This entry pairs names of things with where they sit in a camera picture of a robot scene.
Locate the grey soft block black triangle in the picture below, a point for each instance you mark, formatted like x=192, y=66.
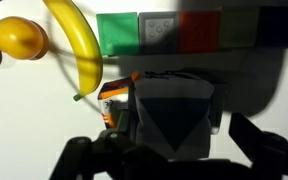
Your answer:
x=175, y=112

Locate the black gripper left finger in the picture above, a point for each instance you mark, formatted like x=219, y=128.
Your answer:
x=123, y=123

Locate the orange soft block number nine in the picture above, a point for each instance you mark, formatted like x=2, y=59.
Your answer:
x=113, y=97

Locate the orange cube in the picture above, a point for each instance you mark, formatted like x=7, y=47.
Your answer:
x=199, y=31

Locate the lime green cube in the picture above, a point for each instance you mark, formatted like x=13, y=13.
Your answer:
x=238, y=27

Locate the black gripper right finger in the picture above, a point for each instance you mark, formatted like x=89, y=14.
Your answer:
x=247, y=136

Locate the grey dotted cube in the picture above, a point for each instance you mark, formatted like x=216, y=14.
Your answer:
x=159, y=32

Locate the blue cube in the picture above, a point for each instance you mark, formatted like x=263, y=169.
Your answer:
x=272, y=27

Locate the yellow orange fruit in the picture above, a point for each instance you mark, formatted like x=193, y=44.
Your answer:
x=22, y=39

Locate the yellow banana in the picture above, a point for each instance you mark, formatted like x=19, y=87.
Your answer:
x=83, y=42

